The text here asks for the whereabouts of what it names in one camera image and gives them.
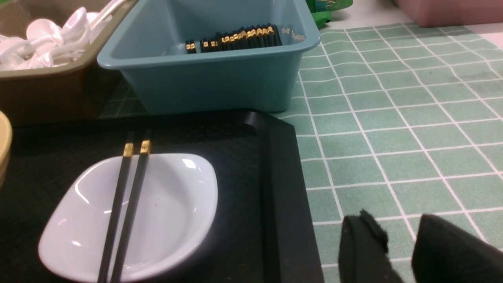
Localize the green checkered table mat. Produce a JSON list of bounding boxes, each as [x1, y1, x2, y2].
[[275, 23, 502, 283]]

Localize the pink plastic bin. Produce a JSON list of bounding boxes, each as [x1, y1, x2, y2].
[[394, 0, 503, 28]]

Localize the blue plastic bin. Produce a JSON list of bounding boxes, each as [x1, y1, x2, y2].
[[97, 0, 320, 115]]

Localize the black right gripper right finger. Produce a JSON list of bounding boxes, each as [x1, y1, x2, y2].
[[411, 214, 503, 283]]

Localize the yellow noodle bowl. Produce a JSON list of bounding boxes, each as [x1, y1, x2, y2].
[[0, 111, 13, 188]]

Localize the black chopstick gold band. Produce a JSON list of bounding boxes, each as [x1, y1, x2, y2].
[[97, 131, 135, 283], [110, 129, 152, 283]]

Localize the pile of white spoons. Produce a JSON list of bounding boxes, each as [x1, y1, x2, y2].
[[0, 0, 125, 72]]

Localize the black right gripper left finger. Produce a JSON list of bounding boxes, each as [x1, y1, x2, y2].
[[338, 209, 403, 283]]

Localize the green cloth backdrop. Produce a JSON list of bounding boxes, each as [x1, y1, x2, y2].
[[306, 0, 353, 29]]

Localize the brown plastic bin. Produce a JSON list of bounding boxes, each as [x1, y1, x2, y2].
[[0, 0, 137, 127]]

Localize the bundle of black chopsticks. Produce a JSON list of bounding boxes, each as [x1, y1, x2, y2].
[[184, 23, 283, 54]]

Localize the black plastic serving tray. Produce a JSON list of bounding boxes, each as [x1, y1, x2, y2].
[[1, 110, 323, 283]]

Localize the white square sauce dish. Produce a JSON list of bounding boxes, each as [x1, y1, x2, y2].
[[38, 153, 218, 283]]

